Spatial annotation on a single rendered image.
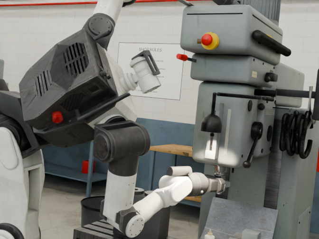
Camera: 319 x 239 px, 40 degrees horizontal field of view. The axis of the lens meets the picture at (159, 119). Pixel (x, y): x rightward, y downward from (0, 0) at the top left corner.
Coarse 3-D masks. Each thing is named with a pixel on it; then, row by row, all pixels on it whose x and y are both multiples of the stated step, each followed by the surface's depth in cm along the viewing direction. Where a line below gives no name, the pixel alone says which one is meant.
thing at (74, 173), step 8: (168, 144) 631; (176, 144) 641; (152, 152) 581; (168, 152) 567; (176, 152) 561; (184, 152) 555; (88, 160) 701; (152, 160) 581; (176, 160) 641; (48, 168) 707; (56, 168) 714; (64, 168) 720; (72, 168) 726; (88, 168) 633; (152, 168) 581; (64, 176) 659; (72, 176) 660; (80, 176) 665; (88, 176) 633; (96, 176) 677; (104, 176) 683; (152, 176) 583; (88, 184) 633; (152, 184) 586; (88, 192) 633; (184, 200) 572; (192, 200) 572; (200, 200) 569
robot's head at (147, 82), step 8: (136, 64) 140; (144, 64) 140; (136, 72) 141; (144, 72) 140; (128, 80) 140; (136, 80) 141; (144, 80) 139; (152, 80) 139; (144, 88) 140; (152, 88) 140
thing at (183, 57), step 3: (177, 54) 153; (180, 54) 153; (177, 57) 153; (180, 57) 153; (183, 57) 154; (186, 57) 156; (183, 60) 156; (186, 60) 157; (189, 60) 160; (192, 60) 162; (195, 60) 164
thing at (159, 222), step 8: (136, 192) 192; (144, 192) 198; (136, 200) 189; (168, 208) 193; (152, 216) 186; (160, 216) 185; (168, 216) 194; (144, 224) 188; (152, 224) 186; (160, 224) 186; (168, 224) 195; (120, 232) 192; (144, 232) 188; (152, 232) 186; (160, 232) 187
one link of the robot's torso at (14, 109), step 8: (0, 80) 149; (0, 88) 148; (8, 88) 152; (0, 96) 143; (8, 96) 143; (16, 96) 144; (0, 104) 144; (8, 104) 143; (16, 104) 142; (0, 112) 144; (8, 112) 143; (16, 112) 143; (24, 128) 142; (32, 128) 142; (32, 136) 142; (32, 144) 142; (40, 144) 142; (48, 144) 149; (24, 152) 146; (32, 152) 149
